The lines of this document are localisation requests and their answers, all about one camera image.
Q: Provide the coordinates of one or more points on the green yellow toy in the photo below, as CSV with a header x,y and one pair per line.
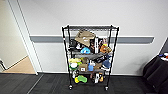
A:
x,y
81,79

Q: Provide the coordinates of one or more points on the brown paper bag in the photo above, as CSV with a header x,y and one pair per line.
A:
x,y
84,37

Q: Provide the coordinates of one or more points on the blue cap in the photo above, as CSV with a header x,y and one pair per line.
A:
x,y
106,64

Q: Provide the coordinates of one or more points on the black cloth bag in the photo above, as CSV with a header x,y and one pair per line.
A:
x,y
101,58

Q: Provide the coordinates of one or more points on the yellow green toy bowl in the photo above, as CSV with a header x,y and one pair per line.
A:
x,y
74,64

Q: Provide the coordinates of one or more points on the black box with white stripe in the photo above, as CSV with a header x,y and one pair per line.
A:
x,y
95,45

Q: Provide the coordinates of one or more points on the blue plush toy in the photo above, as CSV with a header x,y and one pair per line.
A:
x,y
85,50

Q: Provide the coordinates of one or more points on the white box with photo print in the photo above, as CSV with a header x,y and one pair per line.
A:
x,y
105,40

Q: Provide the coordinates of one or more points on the small orange toy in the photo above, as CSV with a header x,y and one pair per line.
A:
x,y
101,79

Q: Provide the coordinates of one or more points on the cardboard box with label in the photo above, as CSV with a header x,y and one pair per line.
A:
x,y
83,68

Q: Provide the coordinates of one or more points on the black box with white print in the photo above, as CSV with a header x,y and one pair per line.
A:
x,y
72,44

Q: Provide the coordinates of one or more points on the plain cardboard box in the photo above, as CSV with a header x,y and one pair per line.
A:
x,y
98,66

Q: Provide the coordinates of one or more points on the white toy shoe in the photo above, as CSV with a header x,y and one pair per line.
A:
x,y
97,78

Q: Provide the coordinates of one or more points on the orange plush toy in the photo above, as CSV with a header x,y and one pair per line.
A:
x,y
105,49

